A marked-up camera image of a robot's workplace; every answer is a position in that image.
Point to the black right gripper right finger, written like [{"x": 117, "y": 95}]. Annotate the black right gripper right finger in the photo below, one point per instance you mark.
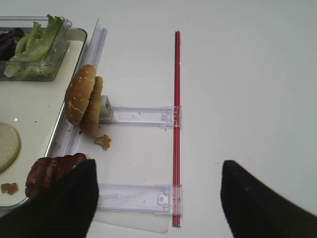
[{"x": 253, "y": 210}]

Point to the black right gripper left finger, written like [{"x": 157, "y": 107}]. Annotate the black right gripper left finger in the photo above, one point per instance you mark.
[{"x": 65, "y": 210}]

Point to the dark red meat slices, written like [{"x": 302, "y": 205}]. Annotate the dark red meat slices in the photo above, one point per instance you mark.
[{"x": 46, "y": 171}]

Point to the green lettuce leaves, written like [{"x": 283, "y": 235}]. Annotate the green lettuce leaves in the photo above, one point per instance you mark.
[{"x": 32, "y": 47}]

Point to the fried crumb on tray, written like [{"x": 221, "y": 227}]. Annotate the fried crumb on tray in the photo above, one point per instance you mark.
[{"x": 9, "y": 188}]

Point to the fried crumb on table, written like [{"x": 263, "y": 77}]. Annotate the fried crumb on table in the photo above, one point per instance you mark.
[{"x": 104, "y": 141}]

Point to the right red plastic rod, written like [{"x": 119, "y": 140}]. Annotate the right red plastic rod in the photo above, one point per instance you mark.
[{"x": 176, "y": 218}]

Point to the bun base on tray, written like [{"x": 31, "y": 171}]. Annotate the bun base on tray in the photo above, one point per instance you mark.
[{"x": 10, "y": 145}]

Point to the fried chicken patty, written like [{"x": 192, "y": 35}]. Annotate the fried chicken patty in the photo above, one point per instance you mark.
[{"x": 90, "y": 121}]

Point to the white pusher block bun top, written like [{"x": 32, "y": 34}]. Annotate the white pusher block bun top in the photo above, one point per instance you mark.
[{"x": 105, "y": 108}]

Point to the white metal tray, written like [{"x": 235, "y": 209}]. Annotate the white metal tray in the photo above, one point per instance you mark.
[{"x": 34, "y": 109}]

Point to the sesame bun top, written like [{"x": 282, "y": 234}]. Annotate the sesame bun top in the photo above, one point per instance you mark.
[{"x": 78, "y": 92}]

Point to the clear plastic salad box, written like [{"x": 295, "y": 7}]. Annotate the clear plastic salad box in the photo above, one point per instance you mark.
[{"x": 34, "y": 49}]

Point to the purple cabbage leaves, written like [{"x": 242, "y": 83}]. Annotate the purple cabbage leaves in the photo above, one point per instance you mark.
[{"x": 8, "y": 43}]

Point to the right long clear rail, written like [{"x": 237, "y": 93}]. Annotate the right long clear rail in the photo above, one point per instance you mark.
[{"x": 65, "y": 133}]

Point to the clear rail holding meat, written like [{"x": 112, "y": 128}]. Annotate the clear rail holding meat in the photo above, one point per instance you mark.
[{"x": 157, "y": 199}]

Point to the clear rail holding bun top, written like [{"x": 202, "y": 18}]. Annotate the clear rail holding bun top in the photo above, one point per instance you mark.
[{"x": 162, "y": 116}]

